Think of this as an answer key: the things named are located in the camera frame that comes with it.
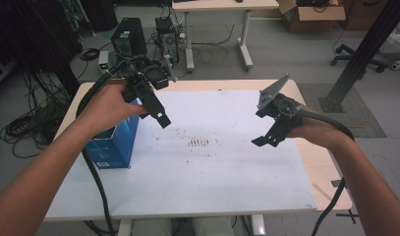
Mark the grey floor mat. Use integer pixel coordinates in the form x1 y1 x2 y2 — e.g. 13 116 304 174
297 82 388 139

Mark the light wooden table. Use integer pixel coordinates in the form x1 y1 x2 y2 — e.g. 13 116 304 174
44 78 353 236

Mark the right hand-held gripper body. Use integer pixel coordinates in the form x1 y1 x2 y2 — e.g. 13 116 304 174
255 72 304 130

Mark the black computer tower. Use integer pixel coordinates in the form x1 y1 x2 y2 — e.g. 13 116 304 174
110 17 148 63

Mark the right hand-held gripper black cable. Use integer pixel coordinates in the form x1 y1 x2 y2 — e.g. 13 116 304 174
297 109 356 236

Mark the tangle of black floor cables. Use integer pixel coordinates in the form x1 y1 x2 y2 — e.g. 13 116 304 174
0 72 78 159

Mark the person's right hand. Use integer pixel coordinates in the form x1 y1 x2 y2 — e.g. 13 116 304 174
286 105 345 150

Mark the coiled black cable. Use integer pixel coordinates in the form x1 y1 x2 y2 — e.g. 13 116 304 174
79 47 101 62

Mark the blue cardboard box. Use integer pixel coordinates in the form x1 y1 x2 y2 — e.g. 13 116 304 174
85 78 141 170

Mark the black metal beam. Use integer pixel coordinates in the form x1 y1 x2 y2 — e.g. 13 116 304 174
317 0 400 114

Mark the black curtain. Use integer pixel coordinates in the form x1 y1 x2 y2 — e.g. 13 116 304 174
0 0 85 97

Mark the black office chair base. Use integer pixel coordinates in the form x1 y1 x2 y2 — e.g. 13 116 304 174
329 43 389 74

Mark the left hand-held gripper black cable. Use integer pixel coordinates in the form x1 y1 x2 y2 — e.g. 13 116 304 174
75 60 132 236

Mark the white table mat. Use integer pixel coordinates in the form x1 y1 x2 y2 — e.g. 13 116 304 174
44 89 318 220

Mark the white-legged desk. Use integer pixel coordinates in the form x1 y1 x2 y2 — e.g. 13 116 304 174
171 0 281 73

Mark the open brown cardboard box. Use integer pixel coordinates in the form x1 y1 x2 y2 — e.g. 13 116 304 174
277 0 347 33

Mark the hand-held gripper black cable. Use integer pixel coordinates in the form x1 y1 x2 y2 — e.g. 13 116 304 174
297 109 356 236
75 60 132 236

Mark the small white power unit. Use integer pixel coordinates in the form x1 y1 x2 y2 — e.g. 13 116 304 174
97 49 111 79

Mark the grey open computer case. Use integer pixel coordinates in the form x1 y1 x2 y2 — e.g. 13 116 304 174
154 16 181 67

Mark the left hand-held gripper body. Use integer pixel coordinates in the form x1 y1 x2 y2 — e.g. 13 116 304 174
113 53 178 104

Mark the person's left hand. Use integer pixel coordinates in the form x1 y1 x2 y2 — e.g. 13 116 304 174
77 84 150 139

